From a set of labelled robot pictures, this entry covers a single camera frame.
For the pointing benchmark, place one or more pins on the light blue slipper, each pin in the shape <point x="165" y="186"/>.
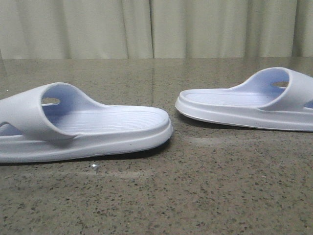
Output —
<point x="58" y="121"/>
<point x="273" y="98"/>

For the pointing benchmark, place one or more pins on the pale green curtain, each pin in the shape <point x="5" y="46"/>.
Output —
<point x="90" y="29"/>

